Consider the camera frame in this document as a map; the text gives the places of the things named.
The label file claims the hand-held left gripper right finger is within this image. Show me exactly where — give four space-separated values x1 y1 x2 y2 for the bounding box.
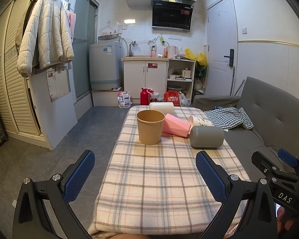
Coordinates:
195 150 279 239

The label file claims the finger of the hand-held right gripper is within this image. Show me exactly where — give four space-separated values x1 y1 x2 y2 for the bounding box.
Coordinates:
277 149 299 177
251 151 293 180

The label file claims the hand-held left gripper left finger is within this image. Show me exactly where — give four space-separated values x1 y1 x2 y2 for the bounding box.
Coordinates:
12 150 96 239

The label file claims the brown paper cup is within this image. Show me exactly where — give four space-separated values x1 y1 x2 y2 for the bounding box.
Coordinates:
136 110 166 145

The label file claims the grey cup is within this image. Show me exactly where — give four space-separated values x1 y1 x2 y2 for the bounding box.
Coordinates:
190 126 225 149

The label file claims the white printed cup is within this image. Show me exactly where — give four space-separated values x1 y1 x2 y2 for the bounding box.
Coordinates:
188 115 212 128

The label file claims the pink faceted cup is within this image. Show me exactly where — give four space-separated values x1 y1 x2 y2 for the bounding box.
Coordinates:
162 113 192 138

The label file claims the plain white cup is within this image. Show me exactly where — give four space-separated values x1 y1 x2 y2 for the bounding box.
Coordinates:
149 102 175 116

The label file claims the person's right hand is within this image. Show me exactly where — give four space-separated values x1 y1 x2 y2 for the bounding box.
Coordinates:
276 205 287 233

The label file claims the grey sofa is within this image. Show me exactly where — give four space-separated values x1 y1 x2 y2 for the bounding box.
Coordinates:
191 77 299 180

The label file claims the green checked cloth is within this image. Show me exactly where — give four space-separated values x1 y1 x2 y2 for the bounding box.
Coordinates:
204 107 254 130

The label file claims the plaid tablecloth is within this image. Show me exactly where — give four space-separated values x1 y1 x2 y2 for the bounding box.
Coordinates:
88 105 250 236

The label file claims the white board panel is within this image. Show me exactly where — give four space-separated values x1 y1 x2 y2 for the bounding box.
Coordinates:
30 66 78 150

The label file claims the clear plastic bag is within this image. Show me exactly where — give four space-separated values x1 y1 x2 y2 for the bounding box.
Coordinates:
179 92 191 107

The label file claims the white platform step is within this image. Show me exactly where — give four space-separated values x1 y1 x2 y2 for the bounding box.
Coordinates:
91 87 124 107

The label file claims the red shopping bag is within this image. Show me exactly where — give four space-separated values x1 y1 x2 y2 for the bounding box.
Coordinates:
164 91 181 107

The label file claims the white printed package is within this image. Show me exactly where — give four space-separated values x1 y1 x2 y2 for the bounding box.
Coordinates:
117 91 132 108

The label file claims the white open shelf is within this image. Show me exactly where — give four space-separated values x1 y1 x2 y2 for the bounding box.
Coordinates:
166 59 196 105

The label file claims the red thermos jug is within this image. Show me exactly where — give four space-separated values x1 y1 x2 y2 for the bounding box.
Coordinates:
140 88 150 106

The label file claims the green plant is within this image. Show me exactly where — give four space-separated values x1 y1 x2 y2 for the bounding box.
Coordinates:
194 64 207 86

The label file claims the louvered wardrobe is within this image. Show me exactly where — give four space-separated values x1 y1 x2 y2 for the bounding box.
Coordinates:
0 0 53 141

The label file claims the grey washing machine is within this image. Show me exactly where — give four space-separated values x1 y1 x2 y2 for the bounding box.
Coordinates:
89 41 122 90

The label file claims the white sink cabinet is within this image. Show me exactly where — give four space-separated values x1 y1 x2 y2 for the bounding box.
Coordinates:
122 56 169 105

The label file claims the yellow plastic bag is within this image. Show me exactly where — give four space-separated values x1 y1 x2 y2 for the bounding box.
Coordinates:
184 48 207 66

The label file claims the frosted glass door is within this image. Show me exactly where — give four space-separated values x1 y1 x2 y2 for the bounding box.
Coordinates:
72 0 100 103

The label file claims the white room door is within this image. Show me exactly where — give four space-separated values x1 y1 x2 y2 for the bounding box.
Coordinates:
206 0 239 96

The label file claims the pale pink kettle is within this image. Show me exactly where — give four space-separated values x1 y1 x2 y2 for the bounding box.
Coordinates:
167 45 179 59

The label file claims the metal faucet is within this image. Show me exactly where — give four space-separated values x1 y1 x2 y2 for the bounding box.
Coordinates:
129 41 138 57

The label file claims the white puffer jacket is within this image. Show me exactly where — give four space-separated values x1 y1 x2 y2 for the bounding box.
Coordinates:
17 0 75 77

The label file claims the white clothes hanger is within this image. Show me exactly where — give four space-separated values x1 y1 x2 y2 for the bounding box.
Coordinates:
99 21 118 37

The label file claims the pink towel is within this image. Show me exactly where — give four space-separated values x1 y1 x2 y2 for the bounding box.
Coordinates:
65 11 77 34

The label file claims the black range hood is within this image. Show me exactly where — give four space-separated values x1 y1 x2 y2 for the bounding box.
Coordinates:
151 0 195 32

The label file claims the black door lock handle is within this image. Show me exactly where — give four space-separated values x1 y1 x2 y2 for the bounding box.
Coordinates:
224 49 235 67

